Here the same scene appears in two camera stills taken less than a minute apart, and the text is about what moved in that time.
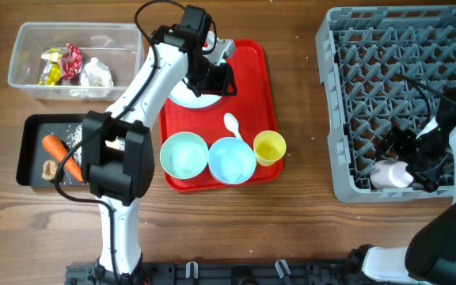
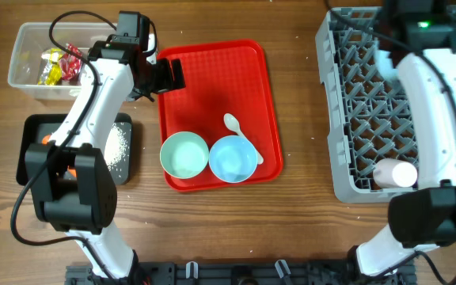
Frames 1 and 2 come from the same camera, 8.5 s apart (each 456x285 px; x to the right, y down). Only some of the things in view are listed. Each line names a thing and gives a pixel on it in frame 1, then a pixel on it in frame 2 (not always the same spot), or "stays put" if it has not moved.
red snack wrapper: (71, 62) stays put
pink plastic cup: (390, 173) stays put
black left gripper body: (208, 77) -> (158, 77)
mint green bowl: (184, 155) stays put
